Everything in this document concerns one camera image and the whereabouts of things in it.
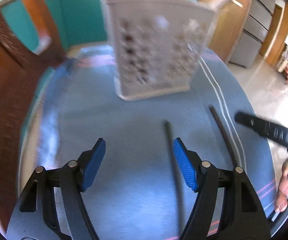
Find dark olive chopstick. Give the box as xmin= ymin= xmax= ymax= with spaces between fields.
xmin=209 ymin=106 xmax=238 ymax=168

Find black chopstick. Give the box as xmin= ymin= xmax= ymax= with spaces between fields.
xmin=163 ymin=120 xmax=185 ymax=237

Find person's right hand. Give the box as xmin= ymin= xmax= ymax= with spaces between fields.
xmin=274 ymin=159 xmax=288 ymax=212

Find blue striped towel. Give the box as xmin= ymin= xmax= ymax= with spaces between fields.
xmin=21 ymin=46 xmax=276 ymax=239

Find carved wooden chair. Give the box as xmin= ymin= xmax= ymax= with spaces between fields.
xmin=0 ymin=0 xmax=66 ymax=228

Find silver refrigerator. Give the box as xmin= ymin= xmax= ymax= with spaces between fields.
xmin=230 ymin=0 xmax=276 ymax=68

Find brown wooden door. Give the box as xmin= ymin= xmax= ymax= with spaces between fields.
xmin=259 ymin=3 xmax=288 ymax=67

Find wooden glass sliding door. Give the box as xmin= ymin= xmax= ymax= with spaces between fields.
xmin=200 ymin=0 xmax=252 ymax=63

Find white plastic utensil basket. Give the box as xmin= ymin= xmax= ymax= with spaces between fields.
xmin=100 ymin=0 xmax=217 ymax=101

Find teal lower cabinets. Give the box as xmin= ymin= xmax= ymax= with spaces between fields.
xmin=0 ymin=0 xmax=107 ymax=51

